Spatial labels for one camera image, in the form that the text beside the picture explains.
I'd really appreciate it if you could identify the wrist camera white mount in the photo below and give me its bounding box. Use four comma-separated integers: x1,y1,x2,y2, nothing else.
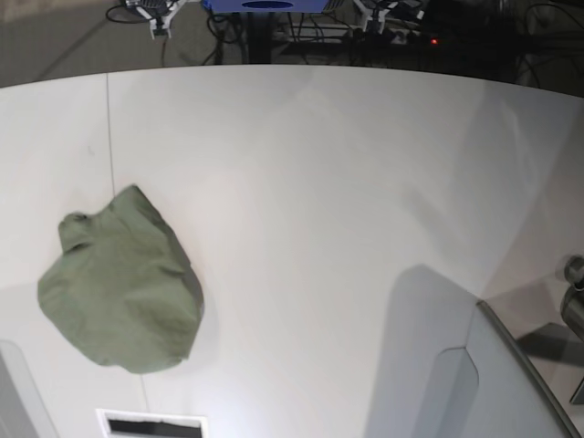
120,0,188,37
353,0,425,34

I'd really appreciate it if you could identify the blue box with oval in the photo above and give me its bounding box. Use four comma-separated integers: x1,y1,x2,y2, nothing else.
202,0,328,13

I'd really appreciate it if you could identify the white label with black strip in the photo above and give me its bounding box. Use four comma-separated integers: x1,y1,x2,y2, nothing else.
96,409,209,438

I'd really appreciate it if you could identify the black power strip red light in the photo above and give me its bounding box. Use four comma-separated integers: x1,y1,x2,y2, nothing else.
352,28,442,47

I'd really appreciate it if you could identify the olive green t-shirt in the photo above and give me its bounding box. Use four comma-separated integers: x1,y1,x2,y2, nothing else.
37,184,204,374

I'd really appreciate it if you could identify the grey metal stand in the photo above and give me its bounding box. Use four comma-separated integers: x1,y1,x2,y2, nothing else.
478,255,583,437

